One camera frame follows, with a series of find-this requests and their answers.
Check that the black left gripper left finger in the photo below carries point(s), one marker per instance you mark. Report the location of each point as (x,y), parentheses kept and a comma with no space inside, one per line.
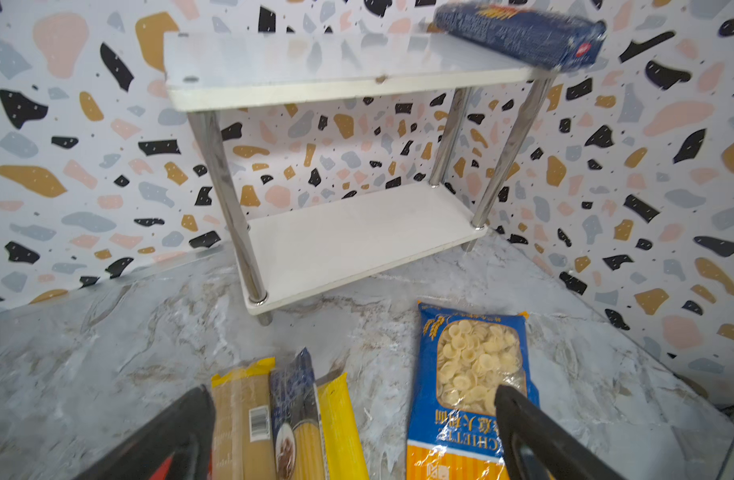
(176,444)

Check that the blue Barilla spaghetti pack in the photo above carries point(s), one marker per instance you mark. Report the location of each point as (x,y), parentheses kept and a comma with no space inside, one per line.
(551,41)

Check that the white two-tier shelf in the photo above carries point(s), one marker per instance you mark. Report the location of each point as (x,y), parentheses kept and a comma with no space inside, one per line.
(329,153)

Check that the dark blue clear spaghetti pack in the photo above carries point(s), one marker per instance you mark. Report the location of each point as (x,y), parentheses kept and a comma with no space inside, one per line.
(298,438)

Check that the blue orange orecchiette bag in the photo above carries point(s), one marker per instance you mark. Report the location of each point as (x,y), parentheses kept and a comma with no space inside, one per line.
(464,359)

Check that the yellow spaghetti pack barcode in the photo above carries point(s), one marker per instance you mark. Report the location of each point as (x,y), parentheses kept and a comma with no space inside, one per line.
(242,439)

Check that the yellow spaghetti pack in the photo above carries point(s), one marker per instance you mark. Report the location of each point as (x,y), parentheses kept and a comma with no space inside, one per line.
(344,451)

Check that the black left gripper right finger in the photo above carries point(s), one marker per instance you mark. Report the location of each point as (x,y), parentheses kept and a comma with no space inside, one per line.
(536,447)

